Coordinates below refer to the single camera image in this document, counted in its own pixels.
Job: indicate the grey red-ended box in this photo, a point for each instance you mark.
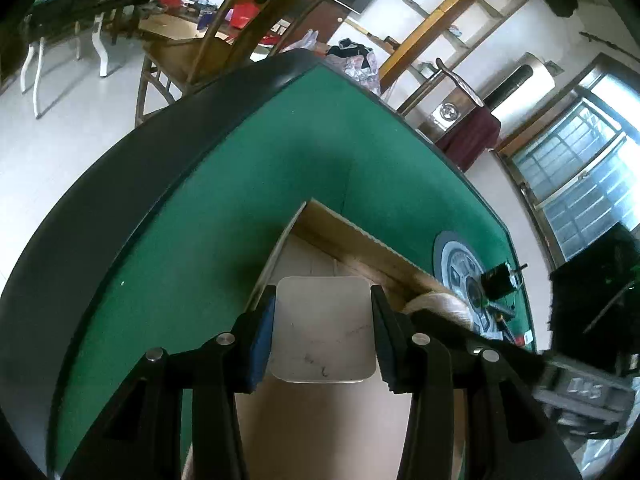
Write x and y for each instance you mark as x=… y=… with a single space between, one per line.
x=525 y=339

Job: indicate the black stepper motor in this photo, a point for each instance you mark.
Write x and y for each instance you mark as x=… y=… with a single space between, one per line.
x=502 y=280

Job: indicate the wooden chair with red cloth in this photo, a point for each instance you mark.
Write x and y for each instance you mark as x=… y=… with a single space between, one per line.
x=471 y=130

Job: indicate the dark wooden chair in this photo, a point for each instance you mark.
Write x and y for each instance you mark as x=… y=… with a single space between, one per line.
x=190 y=64

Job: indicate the round grey table centre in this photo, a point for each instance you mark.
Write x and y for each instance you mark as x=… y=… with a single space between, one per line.
x=458 y=268

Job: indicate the dark side table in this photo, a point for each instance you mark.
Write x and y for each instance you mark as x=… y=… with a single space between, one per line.
x=48 y=19

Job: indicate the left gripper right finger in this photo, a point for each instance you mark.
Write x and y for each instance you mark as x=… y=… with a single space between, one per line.
x=506 y=434

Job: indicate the yellow tape roll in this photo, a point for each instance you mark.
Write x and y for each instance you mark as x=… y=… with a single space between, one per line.
x=448 y=306

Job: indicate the brown cardboard box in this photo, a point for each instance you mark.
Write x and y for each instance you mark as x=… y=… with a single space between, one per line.
x=331 y=431

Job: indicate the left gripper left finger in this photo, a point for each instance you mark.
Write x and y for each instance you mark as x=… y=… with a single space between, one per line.
x=174 y=416

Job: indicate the white square case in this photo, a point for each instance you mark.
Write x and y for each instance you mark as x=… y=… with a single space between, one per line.
x=323 y=330

